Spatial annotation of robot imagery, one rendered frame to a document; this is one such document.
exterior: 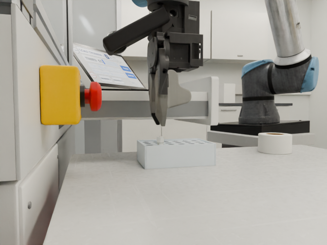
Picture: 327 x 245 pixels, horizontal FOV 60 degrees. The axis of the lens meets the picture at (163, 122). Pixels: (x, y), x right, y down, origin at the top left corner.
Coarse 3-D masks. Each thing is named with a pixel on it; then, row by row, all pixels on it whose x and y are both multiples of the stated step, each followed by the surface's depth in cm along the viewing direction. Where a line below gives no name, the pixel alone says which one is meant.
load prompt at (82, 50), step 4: (80, 48) 150; (84, 48) 154; (80, 52) 147; (84, 52) 150; (88, 52) 154; (92, 52) 158; (96, 52) 162; (100, 52) 166; (96, 56) 158; (100, 56) 162; (104, 56) 166; (108, 56) 170; (112, 60) 171
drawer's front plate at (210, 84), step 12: (180, 84) 84; (192, 84) 74; (204, 84) 66; (216, 84) 63; (216, 96) 63; (216, 108) 63; (180, 120) 84; (192, 120) 74; (204, 120) 67; (216, 120) 63
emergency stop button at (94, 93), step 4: (92, 84) 37; (96, 84) 37; (92, 88) 36; (96, 88) 37; (100, 88) 37; (88, 92) 37; (92, 92) 36; (96, 92) 36; (100, 92) 37; (88, 96) 37; (92, 96) 36; (96, 96) 36; (100, 96) 37; (88, 100) 37; (92, 100) 36; (96, 100) 37; (100, 100) 37; (92, 104) 37; (96, 104) 37; (100, 104) 37; (92, 108) 37; (96, 108) 37
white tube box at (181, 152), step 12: (144, 144) 49; (156, 144) 49; (168, 144) 49; (180, 144) 49; (192, 144) 47; (204, 144) 48; (144, 156) 46; (156, 156) 46; (168, 156) 46; (180, 156) 47; (192, 156) 47; (204, 156) 48; (144, 168) 46; (156, 168) 46
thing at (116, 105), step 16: (112, 96) 59; (128, 96) 60; (144, 96) 61; (192, 96) 64; (96, 112) 58; (112, 112) 59; (128, 112) 60; (144, 112) 61; (176, 112) 63; (192, 112) 64
